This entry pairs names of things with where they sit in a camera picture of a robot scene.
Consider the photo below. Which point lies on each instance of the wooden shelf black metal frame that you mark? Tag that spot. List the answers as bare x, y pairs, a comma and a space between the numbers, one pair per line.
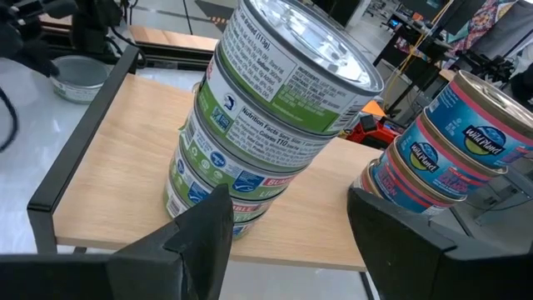
133, 166

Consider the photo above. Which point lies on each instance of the black orange-striped floor mat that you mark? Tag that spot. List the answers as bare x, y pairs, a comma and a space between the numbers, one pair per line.
212, 8

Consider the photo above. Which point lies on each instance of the green white tuna can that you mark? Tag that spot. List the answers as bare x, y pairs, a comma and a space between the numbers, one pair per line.
250, 129
216, 166
172, 205
79, 79
291, 62
187, 183

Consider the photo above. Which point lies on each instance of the red black tool case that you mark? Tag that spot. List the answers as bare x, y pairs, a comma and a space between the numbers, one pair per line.
375, 135

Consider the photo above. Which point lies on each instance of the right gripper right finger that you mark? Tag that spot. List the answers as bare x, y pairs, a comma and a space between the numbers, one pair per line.
395, 258

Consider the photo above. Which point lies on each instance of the colourful patterned tapestry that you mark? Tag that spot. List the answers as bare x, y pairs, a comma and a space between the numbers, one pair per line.
479, 21

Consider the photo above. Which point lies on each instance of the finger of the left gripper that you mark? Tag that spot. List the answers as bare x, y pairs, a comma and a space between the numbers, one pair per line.
29, 48

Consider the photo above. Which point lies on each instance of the blue pink salmon can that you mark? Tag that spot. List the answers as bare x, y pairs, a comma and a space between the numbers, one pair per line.
399, 187
437, 166
479, 133

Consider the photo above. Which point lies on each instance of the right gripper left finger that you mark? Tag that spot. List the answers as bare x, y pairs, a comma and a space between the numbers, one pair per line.
200, 250

